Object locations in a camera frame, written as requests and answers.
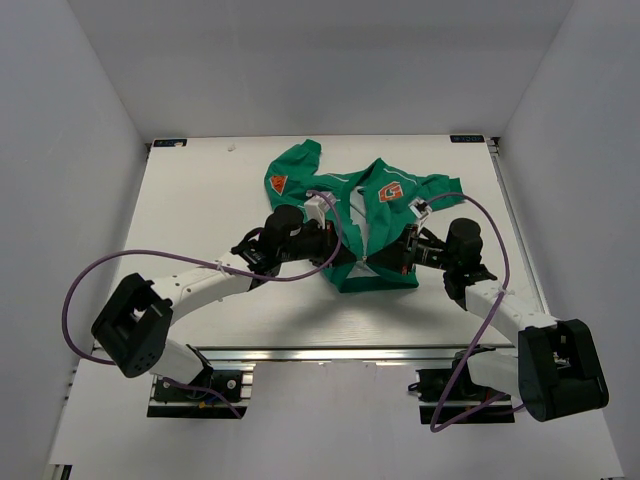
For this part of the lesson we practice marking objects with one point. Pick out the green jacket with white lining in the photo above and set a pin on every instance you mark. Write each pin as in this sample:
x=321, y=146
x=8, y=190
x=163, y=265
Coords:
x=374, y=204

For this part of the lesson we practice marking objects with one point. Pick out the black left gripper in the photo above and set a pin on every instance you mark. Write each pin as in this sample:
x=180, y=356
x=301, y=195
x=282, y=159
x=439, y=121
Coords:
x=327, y=238

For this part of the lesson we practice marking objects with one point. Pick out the right blue table label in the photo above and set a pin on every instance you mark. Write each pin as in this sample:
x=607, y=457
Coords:
x=463, y=139

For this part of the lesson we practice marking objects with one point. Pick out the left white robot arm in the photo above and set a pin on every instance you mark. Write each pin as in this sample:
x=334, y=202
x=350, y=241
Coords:
x=133, y=326

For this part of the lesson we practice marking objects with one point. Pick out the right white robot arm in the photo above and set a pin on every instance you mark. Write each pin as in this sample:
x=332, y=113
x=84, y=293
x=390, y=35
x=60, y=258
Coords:
x=554, y=370

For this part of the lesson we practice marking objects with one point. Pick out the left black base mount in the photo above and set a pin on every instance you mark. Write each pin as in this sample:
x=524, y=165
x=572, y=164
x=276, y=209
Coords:
x=223, y=395

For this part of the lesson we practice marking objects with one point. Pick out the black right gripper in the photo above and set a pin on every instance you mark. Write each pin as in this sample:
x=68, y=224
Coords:
x=396, y=256

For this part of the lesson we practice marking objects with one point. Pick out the blue table label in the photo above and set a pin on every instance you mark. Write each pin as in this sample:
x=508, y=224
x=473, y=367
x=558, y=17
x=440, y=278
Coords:
x=463, y=139
x=169, y=143

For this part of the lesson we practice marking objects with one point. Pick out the aluminium table front rail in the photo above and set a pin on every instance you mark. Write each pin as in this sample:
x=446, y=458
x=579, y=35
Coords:
x=317, y=354

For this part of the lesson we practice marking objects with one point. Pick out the left blue table label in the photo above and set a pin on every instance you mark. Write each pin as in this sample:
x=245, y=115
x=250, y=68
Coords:
x=169, y=143

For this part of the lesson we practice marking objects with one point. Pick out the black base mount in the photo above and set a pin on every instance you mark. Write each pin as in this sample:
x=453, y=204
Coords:
x=223, y=395
x=464, y=396

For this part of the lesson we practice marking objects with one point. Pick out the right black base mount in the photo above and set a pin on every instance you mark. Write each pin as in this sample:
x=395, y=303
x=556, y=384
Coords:
x=464, y=396

